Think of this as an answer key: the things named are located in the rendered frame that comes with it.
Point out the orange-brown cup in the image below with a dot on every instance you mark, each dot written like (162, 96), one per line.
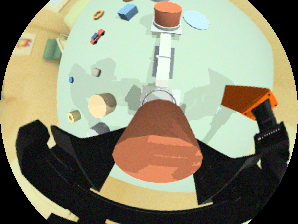
(168, 14)
(158, 144)

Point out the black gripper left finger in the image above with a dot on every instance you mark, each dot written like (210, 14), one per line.
(93, 154)

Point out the pale blue round dish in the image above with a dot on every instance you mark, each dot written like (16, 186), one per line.
(196, 20)

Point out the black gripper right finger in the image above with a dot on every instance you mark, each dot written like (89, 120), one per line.
(217, 171)

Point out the blue cylinder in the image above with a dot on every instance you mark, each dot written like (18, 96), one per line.
(70, 79)

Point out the small white rounded block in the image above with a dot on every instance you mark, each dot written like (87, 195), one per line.
(96, 72)

